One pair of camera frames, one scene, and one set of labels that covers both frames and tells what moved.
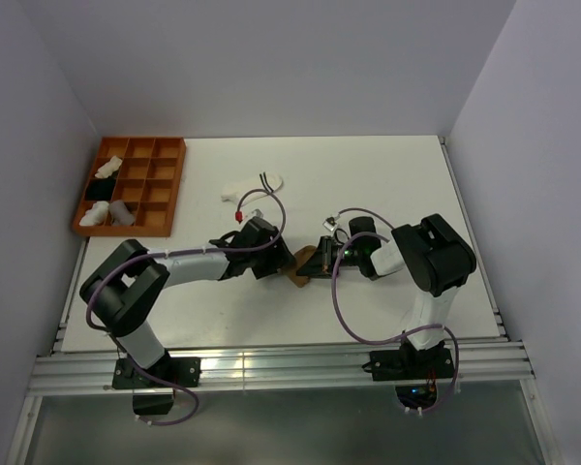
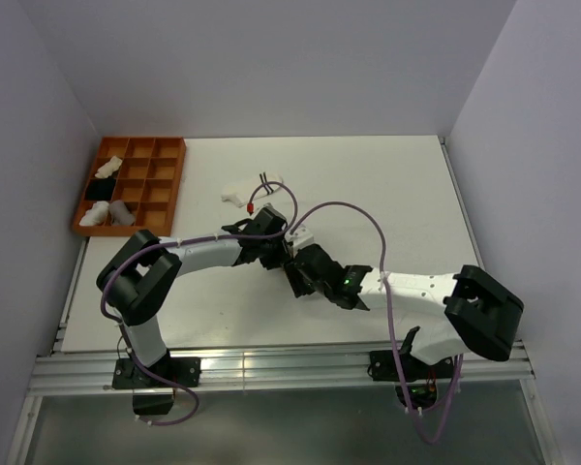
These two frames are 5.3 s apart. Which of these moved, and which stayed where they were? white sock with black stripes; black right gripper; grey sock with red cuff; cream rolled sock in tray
Moved: black right gripper
Stayed: white sock with black stripes; cream rolled sock in tray; grey sock with red cuff
